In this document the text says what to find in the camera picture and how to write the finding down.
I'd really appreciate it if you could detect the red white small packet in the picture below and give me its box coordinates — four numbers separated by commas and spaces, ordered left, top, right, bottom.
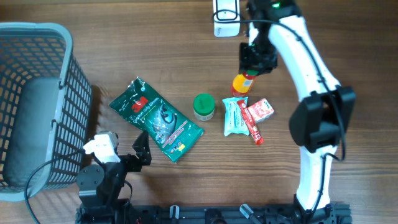
248, 98, 274, 123

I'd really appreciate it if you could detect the yellow red sauce bottle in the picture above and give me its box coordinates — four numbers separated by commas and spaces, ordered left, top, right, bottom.
231, 70, 258, 97

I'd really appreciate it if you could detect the teal snack packet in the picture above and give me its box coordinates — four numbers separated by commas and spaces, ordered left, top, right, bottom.
222, 97, 249, 136

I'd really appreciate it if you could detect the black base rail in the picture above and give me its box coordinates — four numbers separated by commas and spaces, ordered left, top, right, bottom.
75, 203, 353, 224

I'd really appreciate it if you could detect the green lid jar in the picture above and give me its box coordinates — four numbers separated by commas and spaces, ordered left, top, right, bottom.
193, 93, 215, 121

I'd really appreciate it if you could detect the green 3M gloves packet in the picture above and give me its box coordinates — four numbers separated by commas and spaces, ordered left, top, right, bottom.
109, 77, 204, 162

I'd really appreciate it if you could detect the grey plastic mesh basket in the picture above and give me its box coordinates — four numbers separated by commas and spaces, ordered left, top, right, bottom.
1, 22, 93, 202

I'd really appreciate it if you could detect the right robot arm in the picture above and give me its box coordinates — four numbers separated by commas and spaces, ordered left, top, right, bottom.
239, 1, 356, 216

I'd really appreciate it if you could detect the white barcode scanner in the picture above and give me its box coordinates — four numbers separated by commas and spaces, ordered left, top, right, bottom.
213, 0, 240, 38

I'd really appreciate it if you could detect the black left camera cable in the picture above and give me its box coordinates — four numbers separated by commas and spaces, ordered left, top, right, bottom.
24, 149, 86, 224

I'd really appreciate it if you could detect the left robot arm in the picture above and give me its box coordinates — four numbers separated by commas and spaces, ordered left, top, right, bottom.
75, 131, 152, 223

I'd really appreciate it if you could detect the red stick sachet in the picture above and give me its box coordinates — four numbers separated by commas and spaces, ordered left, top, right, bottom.
237, 100, 264, 145

